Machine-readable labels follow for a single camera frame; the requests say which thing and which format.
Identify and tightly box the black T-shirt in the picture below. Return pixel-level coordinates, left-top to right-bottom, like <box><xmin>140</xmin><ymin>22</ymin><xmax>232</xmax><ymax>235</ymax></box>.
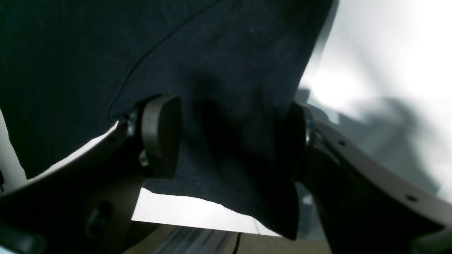
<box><xmin>0</xmin><ymin>0</ymin><xmax>333</xmax><ymax>239</ymax></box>

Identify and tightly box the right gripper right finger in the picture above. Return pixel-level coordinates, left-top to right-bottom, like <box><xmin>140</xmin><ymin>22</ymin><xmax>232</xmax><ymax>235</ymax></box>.
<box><xmin>286</xmin><ymin>102</ymin><xmax>452</xmax><ymax>254</ymax></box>

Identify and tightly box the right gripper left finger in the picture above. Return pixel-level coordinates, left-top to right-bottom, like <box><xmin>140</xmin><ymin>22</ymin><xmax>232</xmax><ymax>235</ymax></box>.
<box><xmin>1</xmin><ymin>95</ymin><xmax>182</xmax><ymax>254</ymax></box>

